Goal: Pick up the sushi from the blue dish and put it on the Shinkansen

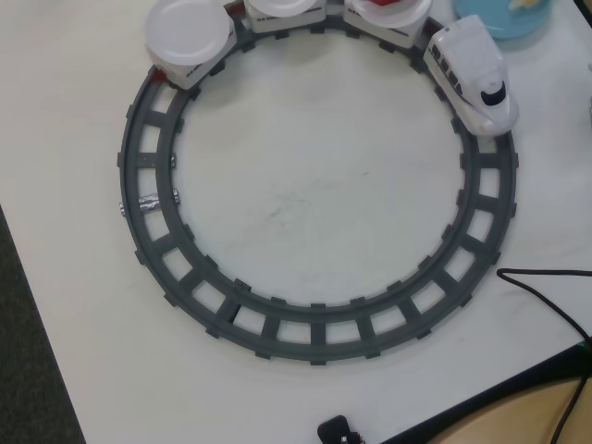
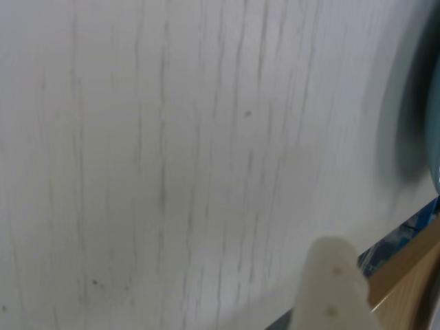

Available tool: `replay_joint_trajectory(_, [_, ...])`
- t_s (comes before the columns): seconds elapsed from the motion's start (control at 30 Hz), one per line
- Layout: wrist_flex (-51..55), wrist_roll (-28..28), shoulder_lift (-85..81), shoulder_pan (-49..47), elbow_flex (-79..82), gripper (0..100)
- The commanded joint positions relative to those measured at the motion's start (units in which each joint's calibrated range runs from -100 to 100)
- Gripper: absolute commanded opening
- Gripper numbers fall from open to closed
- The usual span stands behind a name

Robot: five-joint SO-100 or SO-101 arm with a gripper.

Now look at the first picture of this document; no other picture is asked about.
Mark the white toy train car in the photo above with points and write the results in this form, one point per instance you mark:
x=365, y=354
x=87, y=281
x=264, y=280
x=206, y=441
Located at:
x=287, y=24
x=194, y=76
x=402, y=37

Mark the small black device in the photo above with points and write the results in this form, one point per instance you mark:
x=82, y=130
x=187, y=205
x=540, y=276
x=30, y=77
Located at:
x=335, y=427

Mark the white Shinkansen toy locomotive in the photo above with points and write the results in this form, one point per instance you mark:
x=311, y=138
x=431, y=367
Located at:
x=467, y=60

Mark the red tuna sushi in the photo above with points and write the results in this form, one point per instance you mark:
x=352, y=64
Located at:
x=381, y=3

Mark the light wooden furniture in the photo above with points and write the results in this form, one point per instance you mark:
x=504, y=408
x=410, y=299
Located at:
x=509, y=416

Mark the blue dish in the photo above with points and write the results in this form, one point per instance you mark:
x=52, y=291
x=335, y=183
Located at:
x=509, y=23

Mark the silver foil tape strip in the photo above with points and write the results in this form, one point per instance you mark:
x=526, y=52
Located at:
x=149, y=203

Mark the grey circular toy train track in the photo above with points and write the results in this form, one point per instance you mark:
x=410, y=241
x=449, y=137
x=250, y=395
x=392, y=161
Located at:
x=318, y=333

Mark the pale yellow sushi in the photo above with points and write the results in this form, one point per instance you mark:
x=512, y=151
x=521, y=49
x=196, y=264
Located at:
x=522, y=3

